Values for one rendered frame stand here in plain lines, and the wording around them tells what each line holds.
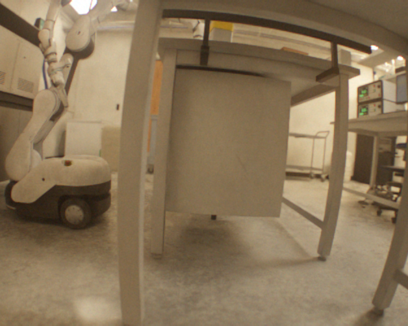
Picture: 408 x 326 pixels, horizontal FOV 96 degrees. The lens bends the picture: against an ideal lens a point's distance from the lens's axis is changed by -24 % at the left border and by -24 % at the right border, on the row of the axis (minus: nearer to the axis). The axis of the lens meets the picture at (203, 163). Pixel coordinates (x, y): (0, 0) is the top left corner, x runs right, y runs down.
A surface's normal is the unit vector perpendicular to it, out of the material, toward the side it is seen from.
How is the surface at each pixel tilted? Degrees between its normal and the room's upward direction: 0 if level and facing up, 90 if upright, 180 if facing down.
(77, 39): 90
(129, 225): 90
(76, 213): 90
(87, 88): 90
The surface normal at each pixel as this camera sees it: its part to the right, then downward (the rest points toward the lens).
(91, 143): 0.03, 0.07
